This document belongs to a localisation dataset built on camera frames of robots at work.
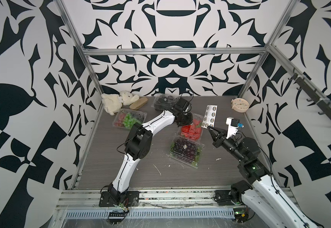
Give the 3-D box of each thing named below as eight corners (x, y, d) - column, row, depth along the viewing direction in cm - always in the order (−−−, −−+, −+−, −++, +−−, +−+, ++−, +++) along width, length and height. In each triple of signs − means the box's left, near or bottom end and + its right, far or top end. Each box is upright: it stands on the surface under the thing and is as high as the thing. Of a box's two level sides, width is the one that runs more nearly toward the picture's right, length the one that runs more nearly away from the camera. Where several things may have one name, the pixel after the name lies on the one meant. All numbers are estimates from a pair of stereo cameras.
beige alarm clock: (233, 112, 113) (234, 109, 110) (228, 100, 121) (230, 98, 118) (250, 112, 113) (252, 109, 110) (244, 100, 121) (246, 98, 118)
